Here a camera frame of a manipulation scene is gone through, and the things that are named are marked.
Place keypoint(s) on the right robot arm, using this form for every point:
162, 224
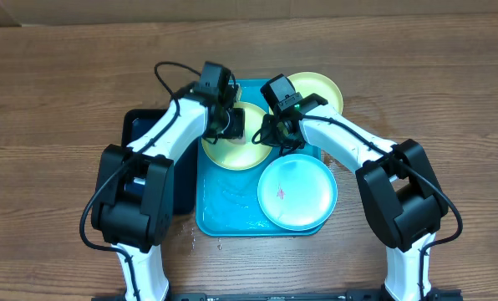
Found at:
402, 198

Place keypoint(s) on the light blue plate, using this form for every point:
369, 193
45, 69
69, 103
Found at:
297, 192

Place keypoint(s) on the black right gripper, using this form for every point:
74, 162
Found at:
273, 124

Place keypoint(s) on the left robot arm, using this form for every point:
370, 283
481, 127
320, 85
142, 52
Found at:
132, 206

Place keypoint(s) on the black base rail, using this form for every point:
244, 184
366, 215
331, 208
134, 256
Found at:
350, 295

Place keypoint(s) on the yellow plate with small stain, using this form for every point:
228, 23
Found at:
322, 88

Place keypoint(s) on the yellow plate with long stain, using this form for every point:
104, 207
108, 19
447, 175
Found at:
242, 154

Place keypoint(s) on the black rectangular tray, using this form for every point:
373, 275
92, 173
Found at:
136, 123

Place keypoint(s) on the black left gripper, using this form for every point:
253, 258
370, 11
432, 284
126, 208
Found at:
239, 128

